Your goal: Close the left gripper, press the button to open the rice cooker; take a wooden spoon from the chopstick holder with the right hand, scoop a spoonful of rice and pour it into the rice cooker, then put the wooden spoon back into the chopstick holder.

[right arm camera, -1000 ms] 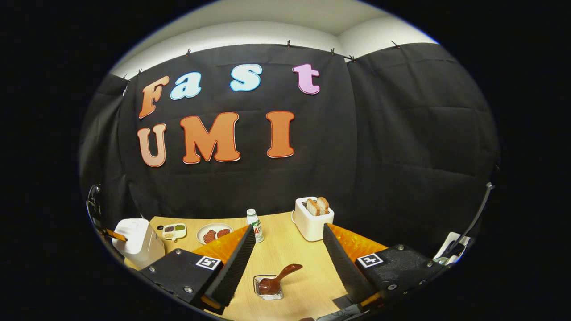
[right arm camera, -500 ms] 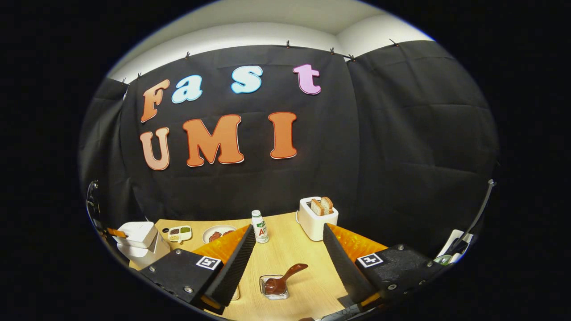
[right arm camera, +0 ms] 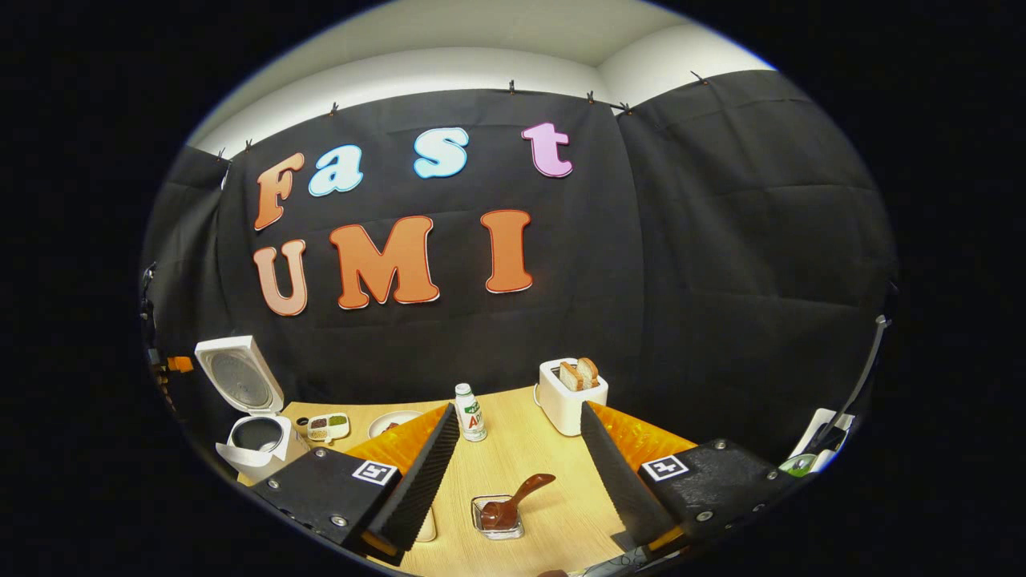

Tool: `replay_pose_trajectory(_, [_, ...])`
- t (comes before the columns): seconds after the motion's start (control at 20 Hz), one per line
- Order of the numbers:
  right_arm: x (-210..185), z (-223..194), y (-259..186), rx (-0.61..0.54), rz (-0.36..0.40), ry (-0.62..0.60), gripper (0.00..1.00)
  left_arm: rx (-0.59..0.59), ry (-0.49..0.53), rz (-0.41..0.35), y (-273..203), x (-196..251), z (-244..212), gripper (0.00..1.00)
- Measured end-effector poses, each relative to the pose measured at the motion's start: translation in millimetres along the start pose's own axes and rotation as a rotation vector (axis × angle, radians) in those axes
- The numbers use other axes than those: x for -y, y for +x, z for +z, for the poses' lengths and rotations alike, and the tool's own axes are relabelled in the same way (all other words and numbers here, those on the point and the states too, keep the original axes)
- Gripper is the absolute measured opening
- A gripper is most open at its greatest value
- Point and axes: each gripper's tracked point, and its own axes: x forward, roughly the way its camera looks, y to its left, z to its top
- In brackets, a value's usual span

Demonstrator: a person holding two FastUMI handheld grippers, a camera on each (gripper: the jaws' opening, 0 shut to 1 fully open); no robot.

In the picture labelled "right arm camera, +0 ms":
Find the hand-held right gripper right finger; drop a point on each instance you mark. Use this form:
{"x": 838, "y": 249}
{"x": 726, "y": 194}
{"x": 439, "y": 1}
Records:
{"x": 613, "y": 473}

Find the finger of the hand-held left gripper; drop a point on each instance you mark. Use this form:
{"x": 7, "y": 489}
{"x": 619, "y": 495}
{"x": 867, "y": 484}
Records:
{"x": 180, "y": 365}

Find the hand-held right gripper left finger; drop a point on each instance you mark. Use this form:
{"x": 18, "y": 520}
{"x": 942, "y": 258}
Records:
{"x": 417, "y": 473}

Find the cream rice container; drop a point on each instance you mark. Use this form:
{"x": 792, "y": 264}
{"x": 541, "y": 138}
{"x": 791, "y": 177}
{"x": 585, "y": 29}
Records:
{"x": 427, "y": 525}

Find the white rice cooker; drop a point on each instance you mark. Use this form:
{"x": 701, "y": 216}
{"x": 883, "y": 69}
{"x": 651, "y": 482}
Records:
{"x": 240, "y": 377}

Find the brown wooden spoon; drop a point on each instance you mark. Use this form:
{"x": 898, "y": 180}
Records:
{"x": 513, "y": 505}

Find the clear square chopstick holder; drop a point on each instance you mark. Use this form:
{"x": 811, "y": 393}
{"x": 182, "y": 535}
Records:
{"x": 498, "y": 533}

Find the white round plate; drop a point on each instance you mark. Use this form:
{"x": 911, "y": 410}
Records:
{"x": 383, "y": 418}

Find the white drink bottle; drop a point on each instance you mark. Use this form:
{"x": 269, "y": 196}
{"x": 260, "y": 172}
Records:
{"x": 471, "y": 417}

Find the white toaster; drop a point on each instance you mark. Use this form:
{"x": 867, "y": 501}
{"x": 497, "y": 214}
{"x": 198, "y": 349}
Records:
{"x": 565, "y": 409}

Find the white divided seasoning dish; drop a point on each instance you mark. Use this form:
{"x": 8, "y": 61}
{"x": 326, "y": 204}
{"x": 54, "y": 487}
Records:
{"x": 329, "y": 426}

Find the white and green sheet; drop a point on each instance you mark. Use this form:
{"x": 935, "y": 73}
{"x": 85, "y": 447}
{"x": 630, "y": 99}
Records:
{"x": 817, "y": 445}

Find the black backdrop cloth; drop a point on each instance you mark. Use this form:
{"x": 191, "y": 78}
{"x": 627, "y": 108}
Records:
{"x": 705, "y": 240}

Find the dark metal pole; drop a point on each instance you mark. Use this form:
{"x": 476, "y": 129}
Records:
{"x": 870, "y": 361}

